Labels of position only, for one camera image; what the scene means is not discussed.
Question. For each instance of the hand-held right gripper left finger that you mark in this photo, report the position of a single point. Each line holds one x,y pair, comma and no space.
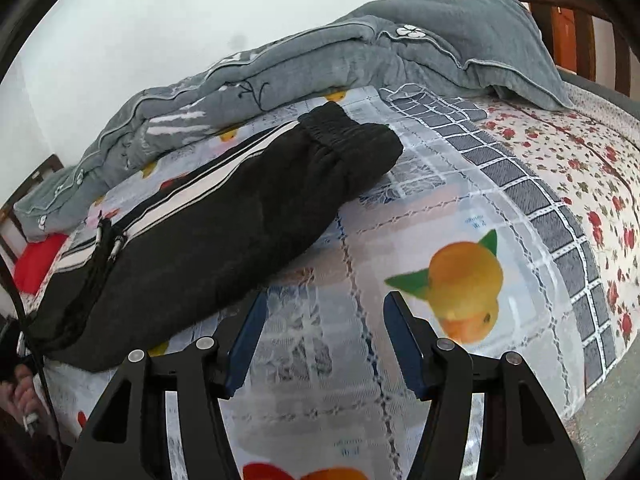
245,345

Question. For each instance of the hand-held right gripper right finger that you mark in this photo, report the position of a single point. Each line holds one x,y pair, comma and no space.
402,342

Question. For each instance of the black pants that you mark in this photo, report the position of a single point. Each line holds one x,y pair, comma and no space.
200,240

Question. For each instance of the person's left hand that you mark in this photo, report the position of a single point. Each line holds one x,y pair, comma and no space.
15,392

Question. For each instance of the red pillow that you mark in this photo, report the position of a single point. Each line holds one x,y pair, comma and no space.
37,260

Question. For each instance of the fruit print plastic sheet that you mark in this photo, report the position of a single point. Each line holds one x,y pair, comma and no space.
380,230

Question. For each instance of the red floral bed sheet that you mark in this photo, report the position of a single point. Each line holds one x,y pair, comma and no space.
575,160

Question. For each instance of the grey flower print quilt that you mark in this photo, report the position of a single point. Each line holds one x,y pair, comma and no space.
325,60

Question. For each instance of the wooden door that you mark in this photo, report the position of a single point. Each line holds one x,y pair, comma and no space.
565,25

